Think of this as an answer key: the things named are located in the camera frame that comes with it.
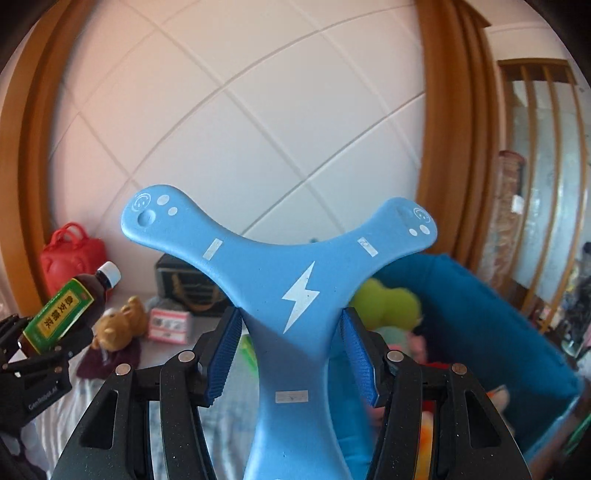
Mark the blue three-arm boomerang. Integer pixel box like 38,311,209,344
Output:
121,184,438,480

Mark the brown bottle green label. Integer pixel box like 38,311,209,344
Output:
17,261,122,358

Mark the wooden arched headboard frame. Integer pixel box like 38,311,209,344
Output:
16,0,490,305

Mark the wooden slatted screen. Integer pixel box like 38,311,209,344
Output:
496,58,585,333

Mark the patterned curtain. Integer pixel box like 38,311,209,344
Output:
489,150,527,282

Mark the yellow duck plush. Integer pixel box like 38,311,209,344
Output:
413,406,435,476

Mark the green white-bellied frog plush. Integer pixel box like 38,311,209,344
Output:
348,277,423,333

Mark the blue printed striped sheet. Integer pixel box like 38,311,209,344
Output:
41,369,259,480

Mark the pink tissue pack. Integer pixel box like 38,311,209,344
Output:
148,308,194,344

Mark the blue plastic crate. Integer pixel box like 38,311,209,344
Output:
369,253,583,467

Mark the round grey desktop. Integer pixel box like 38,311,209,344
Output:
28,291,259,480

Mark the brown bear plush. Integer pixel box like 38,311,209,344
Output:
90,295,144,354

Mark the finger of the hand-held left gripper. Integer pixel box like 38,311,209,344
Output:
0,315,35,367
9,325,95,377

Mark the black gift box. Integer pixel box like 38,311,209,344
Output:
154,253,227,318

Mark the dark maroon cloth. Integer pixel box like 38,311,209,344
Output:
76,344,141,379

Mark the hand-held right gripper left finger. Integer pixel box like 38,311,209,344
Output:
53,307,243,480

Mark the red bear-face carry case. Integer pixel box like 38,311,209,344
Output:
41,223,108,296

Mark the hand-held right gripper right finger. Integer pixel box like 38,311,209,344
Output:
341,307,532,480

